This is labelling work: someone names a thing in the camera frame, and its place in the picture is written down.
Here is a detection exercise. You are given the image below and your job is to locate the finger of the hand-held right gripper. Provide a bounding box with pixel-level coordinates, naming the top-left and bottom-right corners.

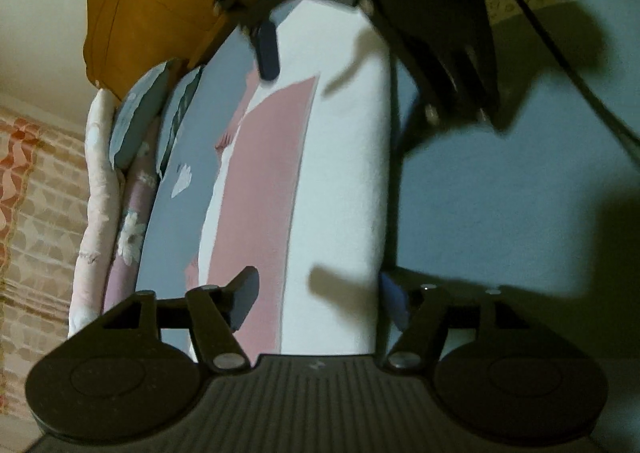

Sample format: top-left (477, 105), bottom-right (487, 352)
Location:
top-left (214, 0), bottom-right (302, 82)
top-left (371, 0), bottom-right (503, 146)

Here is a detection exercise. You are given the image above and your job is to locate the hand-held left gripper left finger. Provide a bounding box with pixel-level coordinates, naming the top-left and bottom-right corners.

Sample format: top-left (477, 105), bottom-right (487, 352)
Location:
top-left (102, 265), bottom-right (261, 375)

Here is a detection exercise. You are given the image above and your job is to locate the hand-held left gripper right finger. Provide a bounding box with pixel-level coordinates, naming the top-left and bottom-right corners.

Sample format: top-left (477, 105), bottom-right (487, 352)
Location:
top-left (379, 272), bottom-right (507, 375)

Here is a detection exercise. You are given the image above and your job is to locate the pink and white knit sweater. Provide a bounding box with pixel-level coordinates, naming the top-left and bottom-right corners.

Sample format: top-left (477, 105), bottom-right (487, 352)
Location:
top-left (184, 0), bottom-right (394, 358)

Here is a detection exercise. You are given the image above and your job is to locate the blue pillow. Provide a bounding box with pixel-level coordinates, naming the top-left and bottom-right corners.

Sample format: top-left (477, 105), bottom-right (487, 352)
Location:
top-left (109, 59), bottom-right (187, 170)
top-left (156, 64), bottom-right (207, 180)

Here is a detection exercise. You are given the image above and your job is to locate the wooden bed headboard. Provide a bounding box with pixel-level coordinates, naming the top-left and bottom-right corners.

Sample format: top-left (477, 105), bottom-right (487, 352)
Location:
top-left (81, 0), bottom-right (263, 104)

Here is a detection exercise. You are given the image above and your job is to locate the purple floral quilt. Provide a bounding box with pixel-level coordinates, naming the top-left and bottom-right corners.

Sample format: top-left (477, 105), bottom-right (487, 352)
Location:
top-left (101, 112), bottom-right (167, 320)

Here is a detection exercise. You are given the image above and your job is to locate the blue printed bed sheet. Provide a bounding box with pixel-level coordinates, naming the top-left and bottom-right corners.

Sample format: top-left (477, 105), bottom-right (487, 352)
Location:
top-left (134, 0), bottom-right (640, 364)

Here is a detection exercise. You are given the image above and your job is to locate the light pink floral quilt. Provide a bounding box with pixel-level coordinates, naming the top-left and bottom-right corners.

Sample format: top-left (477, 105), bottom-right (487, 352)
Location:
top-left (66, 89), bottom-right (127, 340)

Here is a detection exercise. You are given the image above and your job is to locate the patterned beige curtain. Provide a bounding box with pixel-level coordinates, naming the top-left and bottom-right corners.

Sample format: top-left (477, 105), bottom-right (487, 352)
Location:
top-left (0, 105), bottom-right (95, 421)

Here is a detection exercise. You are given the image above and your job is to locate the black cable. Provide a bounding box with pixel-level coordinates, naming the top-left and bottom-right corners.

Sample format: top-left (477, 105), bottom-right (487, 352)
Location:
top-left (470, 0), bottom-right (640, 151)

